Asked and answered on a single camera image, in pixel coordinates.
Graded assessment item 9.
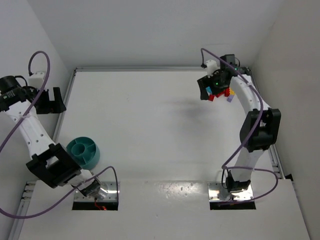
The purple lego brick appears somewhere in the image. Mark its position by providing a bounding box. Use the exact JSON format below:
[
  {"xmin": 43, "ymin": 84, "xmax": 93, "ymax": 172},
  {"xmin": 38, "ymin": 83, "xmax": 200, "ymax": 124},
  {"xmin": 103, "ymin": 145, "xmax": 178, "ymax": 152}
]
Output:
[{"xmin": 227, "ymin": 95, "xmax": 234, "ymax": 103}]

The blue lego brick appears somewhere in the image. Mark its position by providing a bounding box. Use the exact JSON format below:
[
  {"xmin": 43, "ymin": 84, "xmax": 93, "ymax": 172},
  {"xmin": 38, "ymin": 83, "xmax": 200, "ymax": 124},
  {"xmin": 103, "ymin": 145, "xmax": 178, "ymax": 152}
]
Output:
[{"xmin": 206, "ymin": 87, "xmax": 212, "ymax": 94}]

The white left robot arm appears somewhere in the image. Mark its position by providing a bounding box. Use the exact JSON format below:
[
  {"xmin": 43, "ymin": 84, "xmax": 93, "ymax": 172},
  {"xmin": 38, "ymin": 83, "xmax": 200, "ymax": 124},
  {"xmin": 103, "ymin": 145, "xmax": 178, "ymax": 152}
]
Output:
[{"xmin": 0, "ymin": 75, "xmax": 101, "ymax": 198}]

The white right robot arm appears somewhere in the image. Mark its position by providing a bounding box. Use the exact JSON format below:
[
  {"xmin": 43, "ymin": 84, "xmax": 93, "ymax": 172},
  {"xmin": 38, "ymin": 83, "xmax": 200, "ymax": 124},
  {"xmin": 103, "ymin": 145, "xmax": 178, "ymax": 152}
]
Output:
[{"xmin": 197, "ymin": 54, "xmax": 281, "ymax": 193}]

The red small lego brick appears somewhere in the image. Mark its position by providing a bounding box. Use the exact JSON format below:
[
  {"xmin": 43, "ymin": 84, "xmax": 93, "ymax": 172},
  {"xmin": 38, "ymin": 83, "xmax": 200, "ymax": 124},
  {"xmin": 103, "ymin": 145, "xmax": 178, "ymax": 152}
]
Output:
[{"xmin": 215, "ymin": 90, "xmax": 225, "ymax": 98}]

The red long lego brick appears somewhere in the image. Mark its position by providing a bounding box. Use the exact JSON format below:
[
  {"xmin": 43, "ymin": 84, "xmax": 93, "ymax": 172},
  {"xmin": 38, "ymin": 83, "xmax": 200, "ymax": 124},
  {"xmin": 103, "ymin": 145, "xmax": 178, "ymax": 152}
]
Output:
[{"xmin": 224, "ymin": 87, "xmax": 230, "ymax": 97}]

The red square lego brick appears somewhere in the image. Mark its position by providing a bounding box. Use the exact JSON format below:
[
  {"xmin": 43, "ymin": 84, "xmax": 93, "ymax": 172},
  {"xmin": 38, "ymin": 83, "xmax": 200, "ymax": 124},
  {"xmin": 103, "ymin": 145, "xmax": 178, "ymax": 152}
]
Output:
[{"xmin": 208, "ymin": 94, "xmax": 215, "ymax": 102}]

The yellow long lego brick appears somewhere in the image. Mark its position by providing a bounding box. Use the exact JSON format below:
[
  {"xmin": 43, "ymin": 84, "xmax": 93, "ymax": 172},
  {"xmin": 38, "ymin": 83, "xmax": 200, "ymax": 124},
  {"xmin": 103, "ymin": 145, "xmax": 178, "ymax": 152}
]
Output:
[{"xmin": 229, "ymin": 88, "xmax": 236, "ymax": 96}]

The teal divided round container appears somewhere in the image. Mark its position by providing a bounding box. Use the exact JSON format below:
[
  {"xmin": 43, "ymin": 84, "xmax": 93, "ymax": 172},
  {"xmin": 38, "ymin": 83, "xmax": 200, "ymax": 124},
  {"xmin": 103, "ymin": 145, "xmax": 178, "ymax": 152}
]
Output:
[{"xmin": 66, "ymin": 136, "xmax": 100, "ymax": 170}]

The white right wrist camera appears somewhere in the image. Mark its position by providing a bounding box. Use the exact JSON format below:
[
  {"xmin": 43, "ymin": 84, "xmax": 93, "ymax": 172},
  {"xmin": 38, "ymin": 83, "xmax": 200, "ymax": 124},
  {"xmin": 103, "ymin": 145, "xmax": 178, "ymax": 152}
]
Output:
[{"xmin": 205, "ymin": 59, "xmax": 220, "ymax": 77}]

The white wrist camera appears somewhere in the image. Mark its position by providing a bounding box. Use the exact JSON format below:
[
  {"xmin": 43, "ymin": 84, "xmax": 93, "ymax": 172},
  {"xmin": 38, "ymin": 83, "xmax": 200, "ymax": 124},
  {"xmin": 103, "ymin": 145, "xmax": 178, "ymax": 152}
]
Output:
[
  {"xmin": 27, "ymin": 71, "xmax": 46, "ymax": 89},
  {"xmin": 205, "ymin": 59, "xmax": 220, "ymax": 77}
]

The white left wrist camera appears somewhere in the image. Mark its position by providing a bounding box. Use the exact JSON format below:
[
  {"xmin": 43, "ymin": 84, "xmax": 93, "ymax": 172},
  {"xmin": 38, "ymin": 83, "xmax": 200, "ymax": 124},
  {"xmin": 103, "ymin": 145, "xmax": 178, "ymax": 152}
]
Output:
[{"xmin": 27, "ymin": 71, "xmax": 46, "ymax": 89}]

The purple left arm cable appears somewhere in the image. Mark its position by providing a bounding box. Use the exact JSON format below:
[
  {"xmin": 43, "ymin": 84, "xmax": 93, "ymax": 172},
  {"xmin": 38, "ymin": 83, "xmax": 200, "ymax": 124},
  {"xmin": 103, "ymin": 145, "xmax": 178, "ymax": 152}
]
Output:
[{"xmin": 0, "ymin": 50, "xmax": 119, "ymax": 220}]

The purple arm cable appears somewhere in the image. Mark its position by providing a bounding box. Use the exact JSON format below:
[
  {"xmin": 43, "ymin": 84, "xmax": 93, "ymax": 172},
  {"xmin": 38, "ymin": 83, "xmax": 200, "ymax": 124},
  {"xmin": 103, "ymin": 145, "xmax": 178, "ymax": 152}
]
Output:
[
  {"xmin": 0, "ymin": 50, "xmax": 119, "ymax": 220},
  {"xmin": 200, "ymin": 48, "xmax": 279, "ymax": 205}
]

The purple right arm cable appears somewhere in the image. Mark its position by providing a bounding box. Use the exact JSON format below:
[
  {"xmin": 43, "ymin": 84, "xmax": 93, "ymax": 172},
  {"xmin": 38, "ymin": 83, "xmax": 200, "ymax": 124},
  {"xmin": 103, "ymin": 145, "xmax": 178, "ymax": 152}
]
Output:
[{"xmin": 200, "ymin": 48, "xmax": 279, "ymax": 205}]

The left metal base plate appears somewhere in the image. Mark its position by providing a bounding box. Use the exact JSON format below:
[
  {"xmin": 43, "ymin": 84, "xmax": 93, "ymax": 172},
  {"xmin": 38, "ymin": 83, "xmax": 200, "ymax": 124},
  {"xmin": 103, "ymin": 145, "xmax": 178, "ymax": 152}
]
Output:
[{"xmin": 73, "ymin": 181, "xmax": 120, "ymax": 203}]

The metal base plate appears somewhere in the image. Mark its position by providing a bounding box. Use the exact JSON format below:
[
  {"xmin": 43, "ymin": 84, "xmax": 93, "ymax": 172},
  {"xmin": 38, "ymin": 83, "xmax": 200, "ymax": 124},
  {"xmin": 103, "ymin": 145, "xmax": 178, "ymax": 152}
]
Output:
[
  {"xmin": 207, "ymin": 182, "xmax": 254, "ymax": 203},
  {"xmin": 73, "ymin": 181, "xmax": 120, "ymax": 203}
]

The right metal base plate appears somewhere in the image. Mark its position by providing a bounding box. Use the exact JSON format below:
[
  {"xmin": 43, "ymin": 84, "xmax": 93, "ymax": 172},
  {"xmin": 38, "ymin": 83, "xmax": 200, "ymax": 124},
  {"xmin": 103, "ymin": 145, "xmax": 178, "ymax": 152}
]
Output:
[{"xmin": 207, "ymin": 182, "xmax": 254, "ymax": 203}]

